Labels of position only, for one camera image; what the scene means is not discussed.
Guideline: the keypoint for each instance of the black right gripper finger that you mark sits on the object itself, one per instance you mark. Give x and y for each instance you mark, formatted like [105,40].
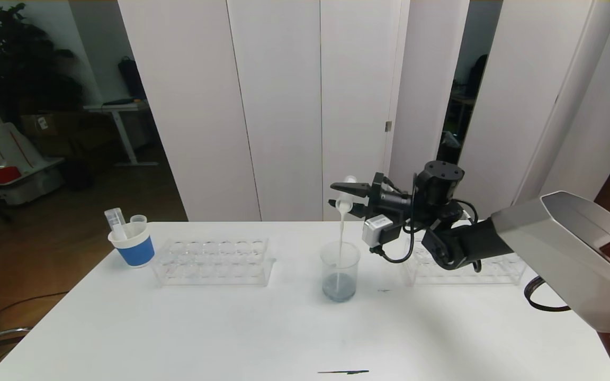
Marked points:
[350,188]
[355,209]

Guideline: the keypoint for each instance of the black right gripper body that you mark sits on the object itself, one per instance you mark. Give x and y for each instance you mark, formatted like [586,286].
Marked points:
[375,196]

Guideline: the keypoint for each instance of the white pigment test tube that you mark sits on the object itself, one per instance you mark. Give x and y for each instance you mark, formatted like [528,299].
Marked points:
[345,200]

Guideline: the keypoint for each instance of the blue pigment test tube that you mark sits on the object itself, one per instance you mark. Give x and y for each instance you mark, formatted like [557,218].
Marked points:
[138,220]

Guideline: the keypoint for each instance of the red pigment test tube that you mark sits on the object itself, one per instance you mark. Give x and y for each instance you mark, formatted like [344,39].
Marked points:
[116,222]

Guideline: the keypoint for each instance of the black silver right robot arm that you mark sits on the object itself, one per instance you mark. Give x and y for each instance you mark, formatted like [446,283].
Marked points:
[570,243]

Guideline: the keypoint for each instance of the clear glass beaker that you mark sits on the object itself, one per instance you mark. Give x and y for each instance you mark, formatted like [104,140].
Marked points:
[340,280]

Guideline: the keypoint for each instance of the clear acrylic test tube rack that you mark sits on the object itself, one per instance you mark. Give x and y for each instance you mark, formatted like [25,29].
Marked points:
[215,264]
[421,272]

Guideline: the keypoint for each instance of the white folding partition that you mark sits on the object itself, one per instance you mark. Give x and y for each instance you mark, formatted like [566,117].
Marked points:
[522,79]
[284,106]

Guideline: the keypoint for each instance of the black tape strip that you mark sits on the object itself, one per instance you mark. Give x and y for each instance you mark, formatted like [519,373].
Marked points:
[344,372]

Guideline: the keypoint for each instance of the blue white paper cup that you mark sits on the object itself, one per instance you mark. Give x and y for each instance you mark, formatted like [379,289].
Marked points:
[135,253]

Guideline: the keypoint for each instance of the white standing desk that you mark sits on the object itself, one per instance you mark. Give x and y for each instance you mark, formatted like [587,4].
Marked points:
[119,107]

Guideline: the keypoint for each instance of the black bag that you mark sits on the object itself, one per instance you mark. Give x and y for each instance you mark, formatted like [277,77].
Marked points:
[131,79]

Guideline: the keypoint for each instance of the brown cardboard box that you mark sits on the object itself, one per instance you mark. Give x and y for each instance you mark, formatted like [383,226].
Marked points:
[45,127]

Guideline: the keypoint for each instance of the white machine with slanted panel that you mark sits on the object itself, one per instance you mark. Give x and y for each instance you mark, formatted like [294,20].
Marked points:
[8,148]

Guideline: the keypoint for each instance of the dark green potted plant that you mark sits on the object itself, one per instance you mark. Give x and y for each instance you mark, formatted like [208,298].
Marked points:
[19,69]

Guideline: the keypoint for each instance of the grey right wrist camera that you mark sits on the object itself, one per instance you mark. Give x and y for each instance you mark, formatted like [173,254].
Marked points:
[375,230]

